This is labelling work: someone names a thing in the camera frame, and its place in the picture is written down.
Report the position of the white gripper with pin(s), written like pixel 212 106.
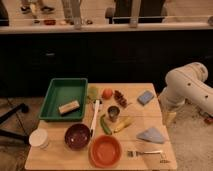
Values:
pixel 168 105

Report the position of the blue sponge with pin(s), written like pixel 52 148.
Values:
pixel 145 97

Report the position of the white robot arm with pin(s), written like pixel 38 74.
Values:
pixel 185 83

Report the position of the white paper cup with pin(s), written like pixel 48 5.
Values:
pixel 39 138

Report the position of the blue folded cloth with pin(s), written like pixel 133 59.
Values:
pixel 151 134

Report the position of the silver fork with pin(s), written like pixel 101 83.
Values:
pixel 138 153

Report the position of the brown pine cone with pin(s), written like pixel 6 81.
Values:
pixel 120 99

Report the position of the orange tomato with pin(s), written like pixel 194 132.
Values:
pixel 107 93

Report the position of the green chili pepper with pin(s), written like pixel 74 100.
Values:
pixel 104 126

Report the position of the orange bowl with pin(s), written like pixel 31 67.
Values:
pixel 105 151

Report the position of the green yellow leafy toy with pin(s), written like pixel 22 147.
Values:
pixel 92 93

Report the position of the dark purple bowl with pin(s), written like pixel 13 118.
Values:
pixel 77 136

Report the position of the wooden block eraser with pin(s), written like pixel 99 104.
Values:
pixel 69 107

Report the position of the green plastic tray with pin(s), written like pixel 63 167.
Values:
pixel 61 91

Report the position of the wooden shelf rail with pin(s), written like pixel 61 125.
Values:
pixel 40 29

